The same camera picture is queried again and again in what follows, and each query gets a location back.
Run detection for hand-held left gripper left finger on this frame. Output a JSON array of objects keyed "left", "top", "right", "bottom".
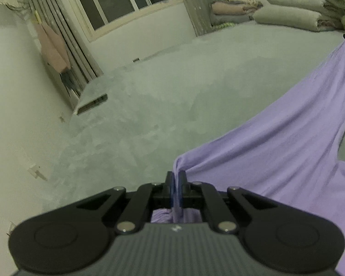
[{"left": 76, "top": 172, "right": 174, "bottom": 234}]

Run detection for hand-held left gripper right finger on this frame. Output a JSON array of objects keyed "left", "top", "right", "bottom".
[{"left": 177, "top": 170, "right": 278, "bottom": 234}]

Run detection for purple pants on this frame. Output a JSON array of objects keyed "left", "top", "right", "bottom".
[{"left": 151, "top": 39, "right": 345, "bottom": 276}]

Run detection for large grey folded quilt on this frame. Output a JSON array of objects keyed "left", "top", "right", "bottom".
[{"left": 253, "top": 4, "right": 344, "bottom": 32}]

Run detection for grey bed blanket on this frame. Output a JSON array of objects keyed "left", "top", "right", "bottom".
[{"left": 14, "top": 17, "right": 345, "bottom": 276}]

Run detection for black smartphone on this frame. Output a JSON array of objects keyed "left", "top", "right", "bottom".
[{"left": 74, "top": 93, "right": 109, "bottom": 116}]

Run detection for pink folded blanket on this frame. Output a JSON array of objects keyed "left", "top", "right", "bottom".
[{"left": 212, "top": 1, "right": 263, "bottom": 17}]

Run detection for grey folded blanket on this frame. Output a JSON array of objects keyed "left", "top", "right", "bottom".
[{"left": 211, "top": 13, "right": 254, "bottom": 27}]

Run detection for dark hanging garment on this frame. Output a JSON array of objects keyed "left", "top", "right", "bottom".
[{"left": 60, "top": 69, "right": 79, "bottom": 92}]

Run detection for pink hanging garment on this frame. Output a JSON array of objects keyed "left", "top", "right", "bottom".
[{"left": 34, "top": 20, "right": 72, "bottom": 74}]

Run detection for window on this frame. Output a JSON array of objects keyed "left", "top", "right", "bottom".
[{"left": 65, "top": 0, "right": 185, "bottom": 41}]

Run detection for wall socket with white charger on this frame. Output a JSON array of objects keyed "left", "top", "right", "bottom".
[{"left": 27, "top": 164, "right": 48, "bottom": 182}]

